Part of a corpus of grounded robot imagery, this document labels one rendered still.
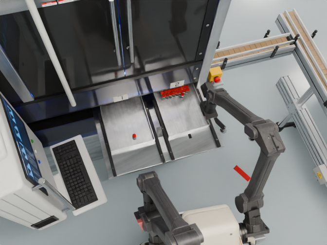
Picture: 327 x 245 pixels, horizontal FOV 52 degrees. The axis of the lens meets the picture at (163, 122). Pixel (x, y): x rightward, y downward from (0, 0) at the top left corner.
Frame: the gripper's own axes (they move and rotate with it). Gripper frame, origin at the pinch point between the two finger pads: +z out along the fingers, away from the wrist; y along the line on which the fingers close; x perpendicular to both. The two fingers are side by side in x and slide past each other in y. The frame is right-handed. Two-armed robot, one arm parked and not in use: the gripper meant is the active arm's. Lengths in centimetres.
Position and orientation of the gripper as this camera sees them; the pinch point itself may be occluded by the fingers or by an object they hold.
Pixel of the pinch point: (206, 115)
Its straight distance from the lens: 185.0
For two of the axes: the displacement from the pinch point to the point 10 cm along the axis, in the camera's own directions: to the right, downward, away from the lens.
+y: -3.0, -8.8, 3.6
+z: -0.5, 3.9, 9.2
